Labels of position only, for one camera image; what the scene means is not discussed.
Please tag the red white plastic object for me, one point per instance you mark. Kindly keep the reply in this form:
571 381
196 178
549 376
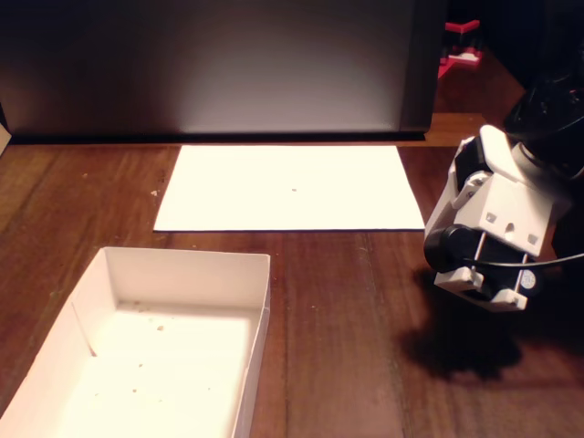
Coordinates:
463 58

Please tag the white cardboard box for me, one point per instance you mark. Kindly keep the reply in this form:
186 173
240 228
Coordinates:
159 365

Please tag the large dark grey box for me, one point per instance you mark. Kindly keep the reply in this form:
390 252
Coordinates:
205 68

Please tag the white card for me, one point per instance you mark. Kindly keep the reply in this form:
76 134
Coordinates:
3 132

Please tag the black round wrist camera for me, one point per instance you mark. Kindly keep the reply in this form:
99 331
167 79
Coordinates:
449 246

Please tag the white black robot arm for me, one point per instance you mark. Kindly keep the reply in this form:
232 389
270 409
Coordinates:
497 150

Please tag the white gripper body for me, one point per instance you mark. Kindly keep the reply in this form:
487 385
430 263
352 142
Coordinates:
495 269

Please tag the white paper sheet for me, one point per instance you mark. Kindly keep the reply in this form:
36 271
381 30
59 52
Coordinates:
292 205

